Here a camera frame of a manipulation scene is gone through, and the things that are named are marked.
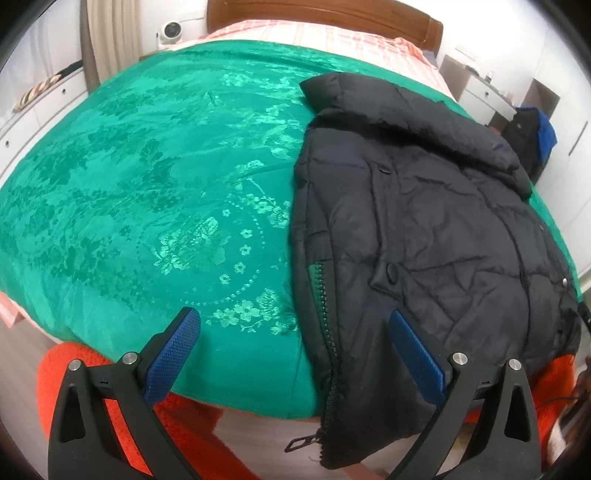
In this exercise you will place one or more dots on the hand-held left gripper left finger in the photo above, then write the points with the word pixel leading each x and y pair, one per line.
pixel 173 350

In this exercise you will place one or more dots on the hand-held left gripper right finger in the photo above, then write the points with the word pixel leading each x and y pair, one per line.
pixel 418 355

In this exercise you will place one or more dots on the black puffer jacket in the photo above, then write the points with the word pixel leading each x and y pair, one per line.
pixel 438 221

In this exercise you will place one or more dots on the orange fleece garment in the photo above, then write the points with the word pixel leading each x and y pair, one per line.
pixel 194 443

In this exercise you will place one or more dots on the green floral blanket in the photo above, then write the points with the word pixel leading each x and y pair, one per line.
pixel 138 184

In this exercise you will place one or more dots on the black and blue bag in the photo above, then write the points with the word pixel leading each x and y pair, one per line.
pixel 521 138

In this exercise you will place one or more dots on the blue garment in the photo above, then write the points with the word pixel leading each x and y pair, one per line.
pixel 547 134

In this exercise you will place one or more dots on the white drawer cabinet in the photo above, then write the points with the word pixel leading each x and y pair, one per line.
pixel 41 124

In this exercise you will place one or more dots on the white wardrobe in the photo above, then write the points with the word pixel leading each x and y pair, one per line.
pixel 572 138

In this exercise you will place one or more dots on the white dresser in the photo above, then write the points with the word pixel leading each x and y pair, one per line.
pixel 480 94

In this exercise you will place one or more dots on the striped cushion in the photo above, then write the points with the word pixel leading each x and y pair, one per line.
pixel 34 92

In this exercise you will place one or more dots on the blue pillow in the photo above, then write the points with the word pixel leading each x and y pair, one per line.
pixel 430 59

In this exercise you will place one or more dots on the dark cloth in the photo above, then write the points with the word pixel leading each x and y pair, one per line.
pixel 71 68

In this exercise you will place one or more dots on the white fan heater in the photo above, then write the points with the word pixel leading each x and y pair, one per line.
pixel 170 31

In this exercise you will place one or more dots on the beige curtain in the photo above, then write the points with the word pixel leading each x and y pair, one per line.
pixel 106 37

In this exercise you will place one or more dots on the wooden headboard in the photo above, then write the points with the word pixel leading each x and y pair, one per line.
pixel 415 25

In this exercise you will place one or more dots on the pink striped bed sheet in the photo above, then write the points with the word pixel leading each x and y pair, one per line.
pixel 323 34

